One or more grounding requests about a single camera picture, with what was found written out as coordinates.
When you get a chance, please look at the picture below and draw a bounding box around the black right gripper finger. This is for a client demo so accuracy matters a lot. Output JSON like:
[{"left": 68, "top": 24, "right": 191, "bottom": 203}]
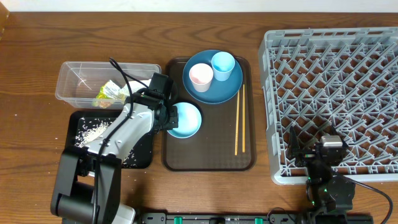
[
  {"left": 329, "top": 125, "right": 340, "bottom": 136},
  {"left": 286, "top": 126, "right": 300, "bottom": 159}
]

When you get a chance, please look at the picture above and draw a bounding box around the light blue bowl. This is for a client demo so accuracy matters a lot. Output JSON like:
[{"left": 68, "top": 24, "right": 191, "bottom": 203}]
[{"left": 167, "top": 102, "right": 202, "bottom": 139}]

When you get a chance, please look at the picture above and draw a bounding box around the white tissue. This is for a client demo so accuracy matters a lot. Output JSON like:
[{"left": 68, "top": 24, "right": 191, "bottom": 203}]
[{"left": 118, "top": 79, "right": 151, "bottom": 97}]

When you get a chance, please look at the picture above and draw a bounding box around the white cooked rice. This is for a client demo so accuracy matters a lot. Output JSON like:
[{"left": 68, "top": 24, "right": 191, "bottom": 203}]
[{"left": 74, "top": 117, "right": 138, "bottom": 168}]

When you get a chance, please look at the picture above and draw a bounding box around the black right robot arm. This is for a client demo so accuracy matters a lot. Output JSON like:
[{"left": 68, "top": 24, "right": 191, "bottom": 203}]
[{"left": 287, "top": 127, "right": 355, "bottom": 223}]

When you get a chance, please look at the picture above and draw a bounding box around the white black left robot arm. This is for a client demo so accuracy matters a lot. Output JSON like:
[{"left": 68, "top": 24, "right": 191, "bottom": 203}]
[{"left": 50, "top": 93, "right": 178, "bottom": 223}]

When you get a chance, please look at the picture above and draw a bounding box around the grey dishwasher rack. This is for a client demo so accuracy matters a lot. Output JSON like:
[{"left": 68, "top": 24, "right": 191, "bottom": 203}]
[{"left": 258, "top": 27, "right": 397, "bottom": 185}]

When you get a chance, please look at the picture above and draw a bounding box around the black waste tray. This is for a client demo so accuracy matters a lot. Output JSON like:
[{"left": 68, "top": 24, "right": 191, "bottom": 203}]
[{"left": 65, "top": 110, "right": 154, "bottom": 169}]

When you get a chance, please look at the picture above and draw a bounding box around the pink cup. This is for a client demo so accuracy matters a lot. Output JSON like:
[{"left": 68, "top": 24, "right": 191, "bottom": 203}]
[{"left": 188, "top": 63, "right": 213, "bottom": 93}]

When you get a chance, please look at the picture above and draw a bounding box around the brown plastic serving tray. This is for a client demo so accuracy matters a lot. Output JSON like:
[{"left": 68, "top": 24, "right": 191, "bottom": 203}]
[{"left": 162, "top": 57, "right": 256, "bottom": 172}]

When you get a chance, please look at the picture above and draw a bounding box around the dark blue plate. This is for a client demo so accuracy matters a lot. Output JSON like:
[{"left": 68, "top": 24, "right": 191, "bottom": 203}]
[{"left": 182, "top": 50, "right": 243, "bottom": 105}]

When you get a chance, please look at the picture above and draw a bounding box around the green yellow snack wrapper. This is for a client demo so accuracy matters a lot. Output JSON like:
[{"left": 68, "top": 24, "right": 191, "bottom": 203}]
[{"left": 92, "top": 80, "right": 128, "bottom": 109}]

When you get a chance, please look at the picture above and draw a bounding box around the left wooden chopstick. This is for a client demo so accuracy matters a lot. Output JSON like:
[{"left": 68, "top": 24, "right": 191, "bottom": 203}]
[{"left": 234, "top": 90, "right": 240, "bottom": 156}]

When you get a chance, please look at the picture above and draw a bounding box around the wooden chopstick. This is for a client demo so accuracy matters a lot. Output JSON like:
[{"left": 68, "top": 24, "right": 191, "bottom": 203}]
[
  {"left": 242, "top": 84, "right": 246, "bottom": 153},
  {"left": 234, "top": 90, "right": 240, "bottom": 156}
]

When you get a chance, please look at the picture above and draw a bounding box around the clear plastic bin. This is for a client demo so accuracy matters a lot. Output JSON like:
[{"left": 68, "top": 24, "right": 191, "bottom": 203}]
[{"left": 55, "top": 60, "right": 163, "bottom": 111}]

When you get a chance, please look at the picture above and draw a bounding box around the light blue cup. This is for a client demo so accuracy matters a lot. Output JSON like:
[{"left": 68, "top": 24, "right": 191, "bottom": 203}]
[{"left": 211, "top": 52, "right": 235, "bottom": 82}]

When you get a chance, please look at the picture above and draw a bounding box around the right wooden chopstick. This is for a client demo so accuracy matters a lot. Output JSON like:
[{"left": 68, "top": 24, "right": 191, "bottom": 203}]
[{"left": 242, "top": 84, "right": 246, "bottom": 153}]

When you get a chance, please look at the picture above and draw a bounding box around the black mounting rail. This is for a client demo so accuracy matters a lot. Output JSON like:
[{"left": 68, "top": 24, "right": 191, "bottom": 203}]
[{"left": 133, "top": 212, "right": 296, "bottom": 224}]

